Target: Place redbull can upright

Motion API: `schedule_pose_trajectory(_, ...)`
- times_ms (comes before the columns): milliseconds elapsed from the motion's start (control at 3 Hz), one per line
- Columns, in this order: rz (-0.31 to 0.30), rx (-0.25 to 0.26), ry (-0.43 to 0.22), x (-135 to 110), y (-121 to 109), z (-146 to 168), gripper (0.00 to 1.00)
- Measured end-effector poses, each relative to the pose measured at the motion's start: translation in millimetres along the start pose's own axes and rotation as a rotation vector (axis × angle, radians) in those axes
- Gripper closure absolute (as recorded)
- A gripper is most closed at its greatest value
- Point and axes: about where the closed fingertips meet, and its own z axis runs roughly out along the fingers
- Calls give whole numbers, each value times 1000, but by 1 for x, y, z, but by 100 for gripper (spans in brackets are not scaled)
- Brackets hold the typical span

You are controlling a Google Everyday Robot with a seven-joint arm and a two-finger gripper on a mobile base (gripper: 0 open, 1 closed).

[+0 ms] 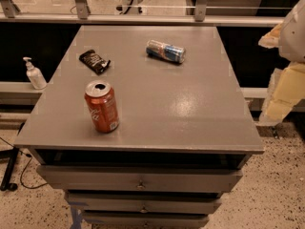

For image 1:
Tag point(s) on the blue silver redbull can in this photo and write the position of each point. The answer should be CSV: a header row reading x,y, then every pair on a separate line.
x,y
166,51

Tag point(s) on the grey drawer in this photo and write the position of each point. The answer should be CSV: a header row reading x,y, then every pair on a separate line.
x,y
139,179
146,220
143,203

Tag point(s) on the grey metal railing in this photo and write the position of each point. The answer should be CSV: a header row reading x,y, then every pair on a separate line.
x,y
244,13

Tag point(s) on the middle grey drawer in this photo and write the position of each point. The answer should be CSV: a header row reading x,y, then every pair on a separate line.
x,y
143,203

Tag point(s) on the white pump dispenser bottle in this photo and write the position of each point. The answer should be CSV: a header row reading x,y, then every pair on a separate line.
x,y
34,75

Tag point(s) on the black snack packet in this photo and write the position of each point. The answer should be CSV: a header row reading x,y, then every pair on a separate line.
x,y
94,61

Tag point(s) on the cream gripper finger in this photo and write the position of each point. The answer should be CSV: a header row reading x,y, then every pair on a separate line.
x,y
286,89
271,39

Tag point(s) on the grey drawer cabinet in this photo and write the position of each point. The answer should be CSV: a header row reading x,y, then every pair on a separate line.
x,y
178,116

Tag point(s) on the top grey drawer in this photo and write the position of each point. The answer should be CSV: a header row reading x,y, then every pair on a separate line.
x,y
139,179

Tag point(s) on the bottom grey drawer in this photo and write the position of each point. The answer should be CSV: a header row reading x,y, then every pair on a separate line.
x,y
146,220

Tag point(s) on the black stand leg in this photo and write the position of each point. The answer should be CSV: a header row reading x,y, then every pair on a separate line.
x,y
10,156

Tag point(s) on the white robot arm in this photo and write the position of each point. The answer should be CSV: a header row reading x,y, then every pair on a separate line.
x,y
292,35

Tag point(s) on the orange soda can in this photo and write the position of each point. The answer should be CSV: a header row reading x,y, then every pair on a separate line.
x,y
100,99

